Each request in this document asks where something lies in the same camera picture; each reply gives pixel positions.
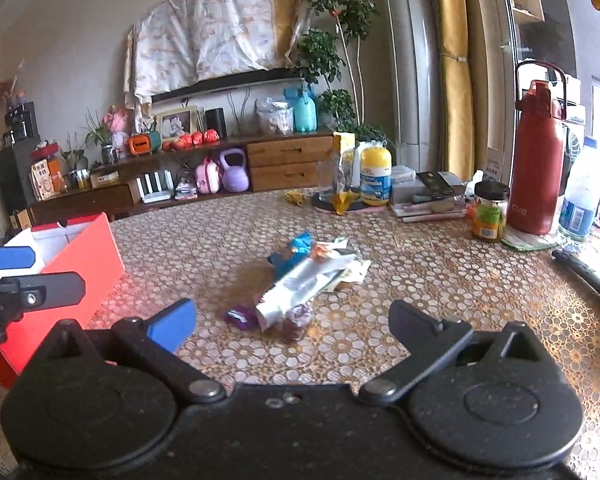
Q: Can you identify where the black remote control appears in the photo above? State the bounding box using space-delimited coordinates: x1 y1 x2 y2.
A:
551 248 600 306

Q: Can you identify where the glass jar with black lid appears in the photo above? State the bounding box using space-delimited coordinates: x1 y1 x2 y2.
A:
471 180 511 244

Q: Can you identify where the purple candy packet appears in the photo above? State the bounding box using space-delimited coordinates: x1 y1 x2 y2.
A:
225 305 257 331

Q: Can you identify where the clear drinking glass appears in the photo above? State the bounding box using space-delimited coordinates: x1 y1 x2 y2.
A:
319 160 346 206

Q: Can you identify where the small book stack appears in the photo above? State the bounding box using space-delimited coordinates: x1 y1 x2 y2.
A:
174 172 198 202

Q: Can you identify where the white wrapper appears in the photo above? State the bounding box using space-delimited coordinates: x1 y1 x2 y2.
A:
325 257 372 292

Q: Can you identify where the black coffee machine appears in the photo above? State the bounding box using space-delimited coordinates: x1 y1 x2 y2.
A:
2 101 36 146

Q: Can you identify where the white card stand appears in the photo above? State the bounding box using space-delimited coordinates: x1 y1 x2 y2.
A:
482 147 506 184

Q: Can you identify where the yellow curtain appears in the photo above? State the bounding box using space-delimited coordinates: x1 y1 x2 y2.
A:
432 0 476 184

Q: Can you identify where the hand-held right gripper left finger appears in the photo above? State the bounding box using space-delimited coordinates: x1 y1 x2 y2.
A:
45 300 227 405

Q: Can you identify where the black tall cabinet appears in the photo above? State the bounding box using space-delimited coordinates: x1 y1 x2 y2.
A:
0 135 43 241

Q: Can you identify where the orange white snack box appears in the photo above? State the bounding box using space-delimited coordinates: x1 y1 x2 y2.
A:
30 157 68 201

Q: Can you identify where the pink flower bouquet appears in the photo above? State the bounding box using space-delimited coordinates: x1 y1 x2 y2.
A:
102 105 133 149

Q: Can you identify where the small cardboard box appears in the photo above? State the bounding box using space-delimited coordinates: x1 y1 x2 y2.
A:
90 169 121 190

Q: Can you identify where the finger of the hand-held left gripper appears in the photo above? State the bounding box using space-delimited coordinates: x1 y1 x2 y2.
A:
0 246 37 271
17 271 87 311

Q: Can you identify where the pink magazine stack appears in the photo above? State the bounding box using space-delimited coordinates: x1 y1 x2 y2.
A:
392 195 469 223

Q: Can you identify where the white orange snack packet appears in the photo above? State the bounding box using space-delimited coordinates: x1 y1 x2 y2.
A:
307 240 352 261

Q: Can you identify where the black cylinder speaker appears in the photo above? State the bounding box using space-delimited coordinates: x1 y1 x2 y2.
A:
205 107 227 140

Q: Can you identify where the white washing machine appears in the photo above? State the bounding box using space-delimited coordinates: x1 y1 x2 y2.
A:
562 75 589 196

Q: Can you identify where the black round coaster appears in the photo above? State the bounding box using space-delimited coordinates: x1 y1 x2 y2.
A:
311 192 376 214

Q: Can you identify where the small dark red packet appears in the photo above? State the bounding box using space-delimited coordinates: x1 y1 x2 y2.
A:
281 302 315 342

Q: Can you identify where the blue snack packet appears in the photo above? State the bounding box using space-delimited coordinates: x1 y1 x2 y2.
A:
267 232 313 276

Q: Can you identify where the orange green radio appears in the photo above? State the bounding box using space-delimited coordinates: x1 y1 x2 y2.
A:
127 131 161 156

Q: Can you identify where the black flat box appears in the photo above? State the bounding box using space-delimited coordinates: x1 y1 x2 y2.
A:
416 171 456 198

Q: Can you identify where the white router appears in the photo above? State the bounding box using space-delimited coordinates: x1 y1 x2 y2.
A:
136 170 176 204

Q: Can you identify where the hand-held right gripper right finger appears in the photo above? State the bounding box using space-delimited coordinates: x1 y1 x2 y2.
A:
358 300 543 407

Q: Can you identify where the red cardboard box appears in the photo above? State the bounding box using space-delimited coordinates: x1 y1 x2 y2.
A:
0 212 126 389

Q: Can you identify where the purple kettlebell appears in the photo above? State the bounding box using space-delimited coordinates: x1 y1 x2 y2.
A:
219 147 251 193

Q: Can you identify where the green coaster mat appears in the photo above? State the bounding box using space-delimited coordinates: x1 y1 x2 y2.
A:
500 230 563 252

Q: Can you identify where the clear plastic water bottle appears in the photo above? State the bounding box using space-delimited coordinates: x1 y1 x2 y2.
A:
557 136 600 244

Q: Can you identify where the wooden television cabinet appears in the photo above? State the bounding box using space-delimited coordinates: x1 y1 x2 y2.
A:
27 127 339 226

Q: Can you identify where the yellow standing pouch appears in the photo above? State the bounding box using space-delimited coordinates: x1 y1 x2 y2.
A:
332 131 359 216

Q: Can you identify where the black television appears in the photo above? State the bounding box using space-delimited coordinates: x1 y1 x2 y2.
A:
150 67 306 104

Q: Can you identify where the pink toy bag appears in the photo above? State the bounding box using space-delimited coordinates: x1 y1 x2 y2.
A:
195 156 222 195

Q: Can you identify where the yellow white supplement bottle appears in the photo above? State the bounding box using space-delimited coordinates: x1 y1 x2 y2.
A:
359 141 393 207

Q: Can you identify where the teal bottle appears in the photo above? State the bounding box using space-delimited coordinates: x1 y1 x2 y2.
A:
284 85 318 133

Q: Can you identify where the white standing air conditioner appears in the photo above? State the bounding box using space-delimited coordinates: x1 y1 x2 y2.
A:
377 0 446 162

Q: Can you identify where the clear plastic bag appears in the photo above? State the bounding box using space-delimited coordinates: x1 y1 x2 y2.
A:
255 97 296 136

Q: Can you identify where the framed photo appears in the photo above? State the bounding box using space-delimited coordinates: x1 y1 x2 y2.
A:
155 105 201 142

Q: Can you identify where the small potted plant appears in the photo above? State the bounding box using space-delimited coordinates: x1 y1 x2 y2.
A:
82 110 121 166

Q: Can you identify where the gold patterned tablecloth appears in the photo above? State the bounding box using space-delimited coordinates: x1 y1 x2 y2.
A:
0 187 600 480

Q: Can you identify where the red thermos bottle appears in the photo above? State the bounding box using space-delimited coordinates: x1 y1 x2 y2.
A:
509 60 568 236

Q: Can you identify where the floral cloth cover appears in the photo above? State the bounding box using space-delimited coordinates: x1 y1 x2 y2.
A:
125 0 313 106

